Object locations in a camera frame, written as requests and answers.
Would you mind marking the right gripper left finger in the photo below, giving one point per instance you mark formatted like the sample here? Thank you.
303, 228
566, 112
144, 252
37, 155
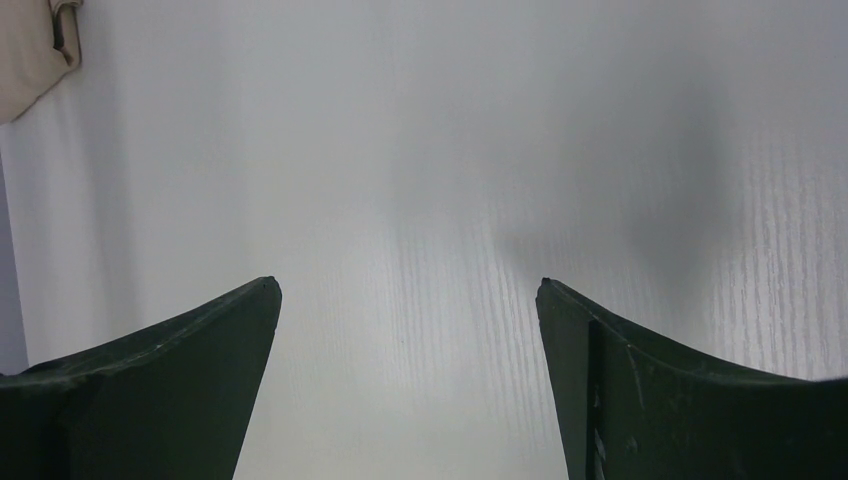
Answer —
169, 401

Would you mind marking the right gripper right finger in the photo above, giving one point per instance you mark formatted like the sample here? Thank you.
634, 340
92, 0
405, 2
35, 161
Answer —
634, 404

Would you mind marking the beige t shirt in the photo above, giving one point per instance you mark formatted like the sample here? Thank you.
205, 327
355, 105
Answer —
39, 45

